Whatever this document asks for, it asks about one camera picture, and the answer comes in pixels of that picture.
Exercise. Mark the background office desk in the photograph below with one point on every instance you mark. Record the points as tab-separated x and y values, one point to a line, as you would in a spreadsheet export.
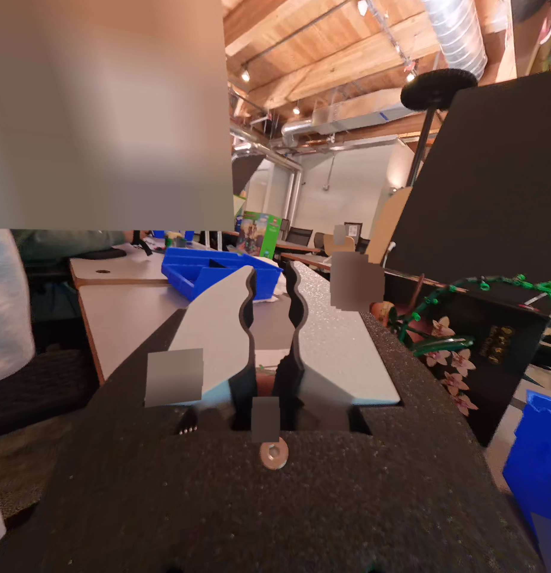
123	268

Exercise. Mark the green toy set box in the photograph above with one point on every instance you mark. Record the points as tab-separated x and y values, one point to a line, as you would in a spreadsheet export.
257	235

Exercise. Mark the black disc on pole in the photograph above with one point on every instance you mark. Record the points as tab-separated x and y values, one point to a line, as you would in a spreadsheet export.
439	89

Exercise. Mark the black cardboard box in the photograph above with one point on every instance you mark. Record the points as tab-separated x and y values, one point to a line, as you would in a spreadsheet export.
504	380

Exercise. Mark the round silver ventilation duct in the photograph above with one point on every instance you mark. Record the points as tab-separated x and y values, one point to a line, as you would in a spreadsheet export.
459	36

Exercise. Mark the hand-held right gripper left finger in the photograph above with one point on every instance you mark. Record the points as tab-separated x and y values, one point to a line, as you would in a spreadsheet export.
217	326

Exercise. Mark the blue plastic bin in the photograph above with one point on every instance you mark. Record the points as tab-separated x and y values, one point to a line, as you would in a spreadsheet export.
539	470

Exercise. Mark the ceiling spotlight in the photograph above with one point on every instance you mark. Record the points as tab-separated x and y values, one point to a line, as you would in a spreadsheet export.
363	6
410	76
245	74

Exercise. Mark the blue divided parts bin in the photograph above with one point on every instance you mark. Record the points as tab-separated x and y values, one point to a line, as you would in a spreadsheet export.
204	268

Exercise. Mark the rectangular ventilation duct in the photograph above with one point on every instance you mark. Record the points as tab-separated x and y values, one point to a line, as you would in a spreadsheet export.
347	116

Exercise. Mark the brick orchid plant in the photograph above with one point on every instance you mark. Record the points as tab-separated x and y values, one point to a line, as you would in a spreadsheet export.
548	286

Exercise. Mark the black backdrop board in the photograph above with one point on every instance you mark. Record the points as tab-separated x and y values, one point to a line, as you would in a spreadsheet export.
481	188

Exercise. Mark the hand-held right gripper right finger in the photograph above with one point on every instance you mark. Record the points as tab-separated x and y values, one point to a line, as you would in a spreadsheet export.
342	353

